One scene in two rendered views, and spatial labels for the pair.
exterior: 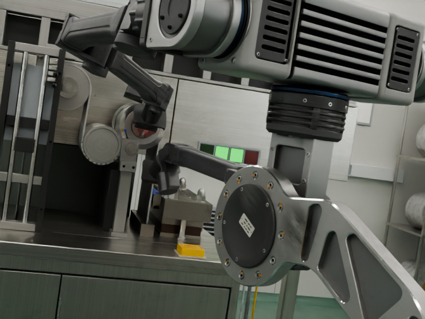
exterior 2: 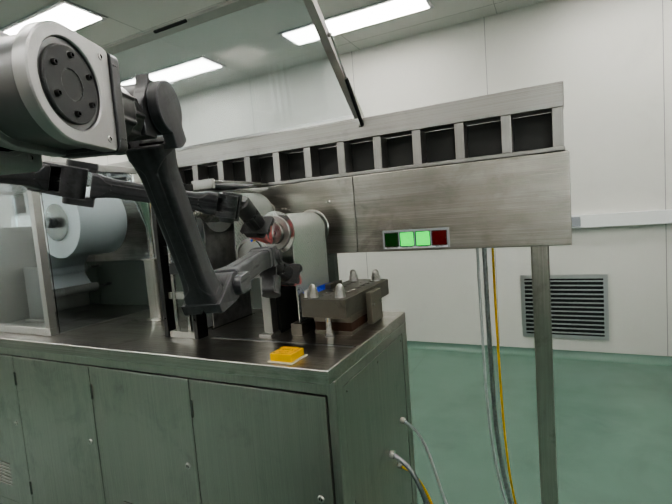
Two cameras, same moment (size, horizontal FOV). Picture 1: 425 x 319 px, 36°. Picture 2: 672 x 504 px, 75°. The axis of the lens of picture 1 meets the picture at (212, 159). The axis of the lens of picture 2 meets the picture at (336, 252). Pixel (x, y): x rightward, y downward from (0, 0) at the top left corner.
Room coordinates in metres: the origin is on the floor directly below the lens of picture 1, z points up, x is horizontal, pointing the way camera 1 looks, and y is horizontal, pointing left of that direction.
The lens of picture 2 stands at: (1.12, -0.89, 1.29)
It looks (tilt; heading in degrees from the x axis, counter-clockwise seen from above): 5 degrees down; 41
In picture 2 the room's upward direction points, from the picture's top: 4 degrees counter-clockwise
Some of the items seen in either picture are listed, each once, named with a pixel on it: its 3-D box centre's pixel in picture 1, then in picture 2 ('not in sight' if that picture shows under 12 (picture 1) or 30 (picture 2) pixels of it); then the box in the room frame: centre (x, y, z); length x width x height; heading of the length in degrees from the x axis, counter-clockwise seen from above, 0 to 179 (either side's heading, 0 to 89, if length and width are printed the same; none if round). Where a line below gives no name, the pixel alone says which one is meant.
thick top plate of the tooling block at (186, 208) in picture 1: (176, 201); (348, 296); (2.31, 0.10, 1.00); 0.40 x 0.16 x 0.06; 14
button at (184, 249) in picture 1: (190, 250); (287, 354); (1.92, 0.02, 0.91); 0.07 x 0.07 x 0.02; 14
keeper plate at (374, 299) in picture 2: not in sight; (375, 305); (2.35, 0.02, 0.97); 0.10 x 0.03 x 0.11; 14
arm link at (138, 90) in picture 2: not in sight; (137, 109); (1.43, -0.25, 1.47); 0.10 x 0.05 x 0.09; 35
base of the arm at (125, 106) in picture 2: not in sight; (103, 112); (1.37, -0.29, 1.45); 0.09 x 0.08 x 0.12; 125
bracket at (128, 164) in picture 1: (124, 187); (265, 292); (2.06, 0.26, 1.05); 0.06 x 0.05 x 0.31; 14
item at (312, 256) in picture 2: (149, 168); (312, 268); (2.24, 0.21, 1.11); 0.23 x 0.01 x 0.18; 14
